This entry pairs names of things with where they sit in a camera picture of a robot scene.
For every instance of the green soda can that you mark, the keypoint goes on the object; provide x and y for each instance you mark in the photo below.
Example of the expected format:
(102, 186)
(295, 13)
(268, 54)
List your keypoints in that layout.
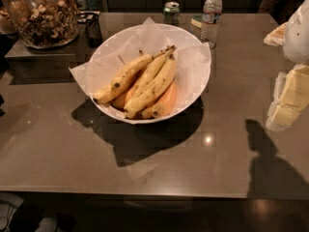
(171, 13)

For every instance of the white paper liner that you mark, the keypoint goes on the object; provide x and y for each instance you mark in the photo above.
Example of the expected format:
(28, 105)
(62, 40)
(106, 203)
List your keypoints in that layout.
(190, 68)

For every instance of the white bowl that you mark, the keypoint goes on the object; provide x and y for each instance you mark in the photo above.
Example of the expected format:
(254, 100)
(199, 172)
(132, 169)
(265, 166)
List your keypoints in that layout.
(190, 91)

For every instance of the orange ripe banana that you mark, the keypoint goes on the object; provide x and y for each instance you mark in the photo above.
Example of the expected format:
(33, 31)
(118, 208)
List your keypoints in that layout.
(166, 102)

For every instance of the dark metal stand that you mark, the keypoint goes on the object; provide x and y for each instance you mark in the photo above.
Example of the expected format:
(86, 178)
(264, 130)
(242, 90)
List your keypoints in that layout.
(28, 65)

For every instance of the large front yellow banana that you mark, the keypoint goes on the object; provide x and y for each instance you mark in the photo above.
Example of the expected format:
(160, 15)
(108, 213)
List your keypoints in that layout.
(153, 90)

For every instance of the long yellow banana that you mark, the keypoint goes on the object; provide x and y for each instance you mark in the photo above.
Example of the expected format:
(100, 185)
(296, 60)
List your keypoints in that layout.
(144, 77)

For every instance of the clear plastic water bottle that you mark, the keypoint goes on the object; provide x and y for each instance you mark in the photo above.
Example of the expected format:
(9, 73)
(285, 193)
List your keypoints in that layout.
(210, 21)

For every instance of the small bottom banana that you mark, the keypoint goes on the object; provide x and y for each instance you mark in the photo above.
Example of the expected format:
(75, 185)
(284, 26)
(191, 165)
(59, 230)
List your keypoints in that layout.
(146, 113)

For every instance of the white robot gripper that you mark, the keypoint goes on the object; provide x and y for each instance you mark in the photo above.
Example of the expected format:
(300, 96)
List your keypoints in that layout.
(297, 36)

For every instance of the glass jar of nuts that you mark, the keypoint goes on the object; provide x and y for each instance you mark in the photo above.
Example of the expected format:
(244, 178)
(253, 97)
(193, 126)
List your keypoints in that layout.
(43, 24)

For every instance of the left spotted yellow banana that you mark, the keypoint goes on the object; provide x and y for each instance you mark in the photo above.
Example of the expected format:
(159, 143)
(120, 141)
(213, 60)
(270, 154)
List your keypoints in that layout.
(122, 79)

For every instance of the yellow sticky note pad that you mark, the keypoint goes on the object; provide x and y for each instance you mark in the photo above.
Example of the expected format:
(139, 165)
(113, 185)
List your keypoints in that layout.
(196, 21)

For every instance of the black small container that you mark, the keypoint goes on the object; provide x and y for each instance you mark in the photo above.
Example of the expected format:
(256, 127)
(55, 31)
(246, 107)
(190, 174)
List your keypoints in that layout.
(90, 19)

